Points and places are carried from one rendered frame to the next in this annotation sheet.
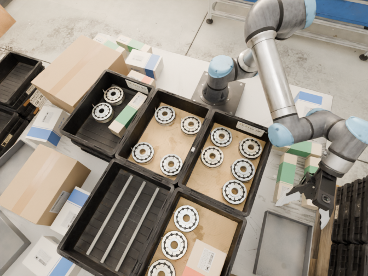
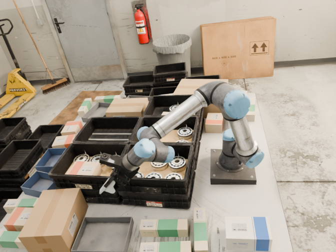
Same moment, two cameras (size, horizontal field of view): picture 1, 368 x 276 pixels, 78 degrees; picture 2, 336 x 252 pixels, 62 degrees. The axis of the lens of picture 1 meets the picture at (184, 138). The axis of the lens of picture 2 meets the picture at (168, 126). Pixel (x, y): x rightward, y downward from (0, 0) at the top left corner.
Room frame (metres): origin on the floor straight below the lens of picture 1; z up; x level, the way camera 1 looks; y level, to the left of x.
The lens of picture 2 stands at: (0.16, -1.38, 1.95)
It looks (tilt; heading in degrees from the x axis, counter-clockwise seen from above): 34 degrees down; 78
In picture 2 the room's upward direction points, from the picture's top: 10 degrees counter-clockwise
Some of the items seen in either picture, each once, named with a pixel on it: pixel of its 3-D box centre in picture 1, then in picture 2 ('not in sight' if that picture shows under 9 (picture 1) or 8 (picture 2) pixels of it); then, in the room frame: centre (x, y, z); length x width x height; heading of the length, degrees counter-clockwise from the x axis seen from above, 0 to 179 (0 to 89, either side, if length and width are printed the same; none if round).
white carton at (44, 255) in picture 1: (55, 262); not in sight; (-0.03, 0.59, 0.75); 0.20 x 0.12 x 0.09; 55
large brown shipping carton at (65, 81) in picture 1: (85, 79); (201, 97); (0.90, 0.54, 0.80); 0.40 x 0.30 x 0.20; 145
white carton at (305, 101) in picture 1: (305, 111); (247, 233); (0.61, -0.67, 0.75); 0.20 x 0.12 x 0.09; 155
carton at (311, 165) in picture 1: (312, 182); (165, 251); (0.22, -0.60, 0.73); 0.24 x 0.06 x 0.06; 159
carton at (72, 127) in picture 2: not in sight; (72, 130); (-0.18, 0.72, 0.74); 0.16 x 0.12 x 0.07; 70
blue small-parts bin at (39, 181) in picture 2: not in sight; (42, 184); (-0.39, 0.15, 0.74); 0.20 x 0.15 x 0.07; 141
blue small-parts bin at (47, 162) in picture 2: not in sight; (52, 160); (-0.33, 0.38, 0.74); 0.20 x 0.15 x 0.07; 65
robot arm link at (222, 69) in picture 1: (220, 71); (233, 141); (0.78, -0.22, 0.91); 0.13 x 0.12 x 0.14; 101
